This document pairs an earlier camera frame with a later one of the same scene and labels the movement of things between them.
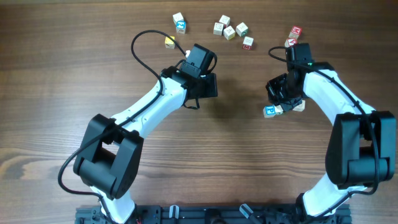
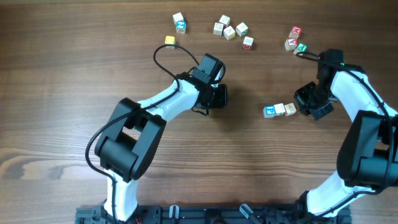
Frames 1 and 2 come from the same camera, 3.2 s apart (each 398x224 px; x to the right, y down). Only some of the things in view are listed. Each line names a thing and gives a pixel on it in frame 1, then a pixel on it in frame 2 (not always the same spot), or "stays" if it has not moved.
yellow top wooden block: (169, 43) stays
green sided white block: (278, 109) stays
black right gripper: (271, 86) to (299, 95)
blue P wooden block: (269, 111) stays
